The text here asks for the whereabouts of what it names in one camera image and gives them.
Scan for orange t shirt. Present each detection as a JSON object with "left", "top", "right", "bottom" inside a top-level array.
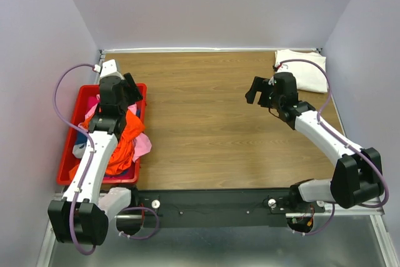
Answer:
[{"left": 83, "top": 111, "right": 146, "bottom": 176}]

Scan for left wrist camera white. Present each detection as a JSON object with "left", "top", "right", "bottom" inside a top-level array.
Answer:
[{"left": 99, "top": 59, "right": 123, "bottom": 79}]

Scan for folded white t shirt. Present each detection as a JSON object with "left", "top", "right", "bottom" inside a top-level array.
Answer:
[{"left": 275, "top": 49, "right": 328, "bottom": 93}]

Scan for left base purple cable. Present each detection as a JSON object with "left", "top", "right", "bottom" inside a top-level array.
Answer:
[{"left": 117, "top": 206, "right": 160, "bottom": 240}]

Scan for navy blue printed t shirt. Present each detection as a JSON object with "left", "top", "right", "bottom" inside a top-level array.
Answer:
[{"left": 72, "top": 131, "right": 88, "bottom": 159}]

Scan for pink t shirt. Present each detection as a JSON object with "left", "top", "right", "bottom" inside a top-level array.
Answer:
[{"left": 78, "top": 109, "right": 152, "bottom": 163}]

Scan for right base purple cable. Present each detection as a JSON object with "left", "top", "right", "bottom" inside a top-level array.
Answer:
[{"left": 292, "top": 203, "right": 336, "bottom": 236}]

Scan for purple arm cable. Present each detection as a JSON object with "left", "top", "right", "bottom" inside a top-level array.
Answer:
[
  {"left": 53, "top": 63, "right": 101, "bottom": 254},
  {"left": 274, "top": 59, "right": 390, "bottom": 208}
]

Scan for magenta t shirt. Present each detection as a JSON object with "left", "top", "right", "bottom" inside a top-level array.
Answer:
[{"left": 87, "top": 94, "right": 100, "bottom": 112}]

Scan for red plastic bin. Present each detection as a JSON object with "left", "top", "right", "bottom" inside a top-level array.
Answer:
[{"left": 57, "top": 85, "right": 146, "bottom": 185}]

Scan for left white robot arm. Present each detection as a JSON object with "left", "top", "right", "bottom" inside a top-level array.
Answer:
[{"left": 47, "top": 73, "right": 143, "bottom": 255}]

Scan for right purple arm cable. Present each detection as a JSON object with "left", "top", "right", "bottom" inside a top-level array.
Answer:
[{"left": 274, "top": 59, "right": 390, "bottom": 208}]

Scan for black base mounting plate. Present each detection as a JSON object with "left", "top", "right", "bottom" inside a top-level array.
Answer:
[{"left": 116, "top": 188, "right": 325, "bottom": 234}]

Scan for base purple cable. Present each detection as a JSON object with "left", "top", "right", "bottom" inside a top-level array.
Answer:
[
  {"left": 117, "top": 206, "right": 160, "bottom": 240},
  {"left": 292, "top": 203, "right": 336, "bottom": 236}
]

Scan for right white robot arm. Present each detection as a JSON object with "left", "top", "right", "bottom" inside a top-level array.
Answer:
[{"left": 245, "top": 72, "right": 384, "bottom": 212}]

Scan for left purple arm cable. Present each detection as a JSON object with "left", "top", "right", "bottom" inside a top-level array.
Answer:
[{"left": 53, "top": 63, "right": 101, "bottom": 254}]

